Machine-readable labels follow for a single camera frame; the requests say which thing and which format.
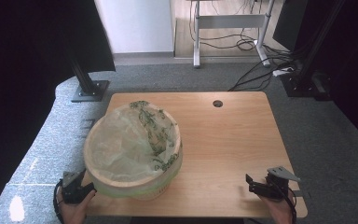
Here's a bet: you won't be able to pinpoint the black metal stand with base plate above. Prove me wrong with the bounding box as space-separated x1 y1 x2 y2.
280 0 346 102
69 57 111 104

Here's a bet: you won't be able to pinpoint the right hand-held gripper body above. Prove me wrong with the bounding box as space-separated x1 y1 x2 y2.
264 165 302 201

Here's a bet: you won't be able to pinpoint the black floor cables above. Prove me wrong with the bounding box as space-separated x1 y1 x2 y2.
227 43 296 92

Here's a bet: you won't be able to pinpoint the white power strip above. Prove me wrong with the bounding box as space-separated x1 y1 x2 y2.
272 67 294 77

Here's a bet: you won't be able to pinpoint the person's right hand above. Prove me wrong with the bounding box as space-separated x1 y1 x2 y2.
260 196 294 224

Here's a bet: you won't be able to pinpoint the black hanging cables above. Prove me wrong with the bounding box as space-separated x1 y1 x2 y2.
187 0 264 51

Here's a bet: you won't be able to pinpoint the round wooden bin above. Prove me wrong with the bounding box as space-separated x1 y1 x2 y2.
82 104 184 201

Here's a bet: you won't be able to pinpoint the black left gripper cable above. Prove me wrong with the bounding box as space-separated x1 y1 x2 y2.
52 180 65 224

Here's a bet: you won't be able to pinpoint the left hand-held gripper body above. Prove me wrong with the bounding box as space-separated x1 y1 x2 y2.
62 170 87 205

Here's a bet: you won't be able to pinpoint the white desk frame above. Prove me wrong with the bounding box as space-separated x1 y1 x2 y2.
186 0 276 69

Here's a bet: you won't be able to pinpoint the black curtain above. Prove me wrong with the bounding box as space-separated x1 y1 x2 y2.
0 0 117 216

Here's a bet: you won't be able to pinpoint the clear green-printed plastic bag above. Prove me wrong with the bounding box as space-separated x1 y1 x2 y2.
87 100 184 198

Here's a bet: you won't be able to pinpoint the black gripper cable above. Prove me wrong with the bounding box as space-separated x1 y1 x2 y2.
52 180 65 224
274 183 298 224

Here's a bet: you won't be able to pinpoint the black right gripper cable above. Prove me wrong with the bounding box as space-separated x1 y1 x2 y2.
274 183 298 224

